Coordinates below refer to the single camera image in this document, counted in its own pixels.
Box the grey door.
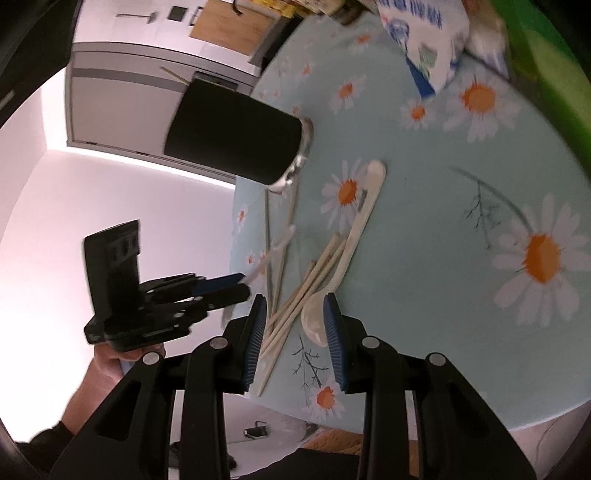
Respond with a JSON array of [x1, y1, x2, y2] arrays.
[[65, 42, 256, 155]]

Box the black wall switch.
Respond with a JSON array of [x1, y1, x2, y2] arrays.
[[167, 6, 187, 22]]

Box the wooden cutting board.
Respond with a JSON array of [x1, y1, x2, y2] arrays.
[[189, 0, 279, 56]]

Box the black cylindrical utensil holder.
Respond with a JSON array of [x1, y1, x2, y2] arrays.
[[164, 79, 314, 194]]

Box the metal ladle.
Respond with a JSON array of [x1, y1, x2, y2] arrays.
[[116, 11, 158, 24]]

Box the person left hand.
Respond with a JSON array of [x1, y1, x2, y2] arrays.
[[61, 343, 166, 435]]

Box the daisy print tablecloth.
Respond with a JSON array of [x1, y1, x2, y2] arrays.
[[230, 15, 590, 429]]

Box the green sugar bag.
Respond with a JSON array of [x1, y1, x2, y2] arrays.
[[493, 1, 590, 165]]

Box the cream ceramic spoon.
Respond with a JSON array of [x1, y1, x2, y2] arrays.
[[301, 160, 387, 347]]

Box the blue white salt bag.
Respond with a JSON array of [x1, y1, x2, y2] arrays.
[[378, 0, 470, 98]]

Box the black tracker camera box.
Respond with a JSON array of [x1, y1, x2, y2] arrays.
[[83, 220, 140, 321]]

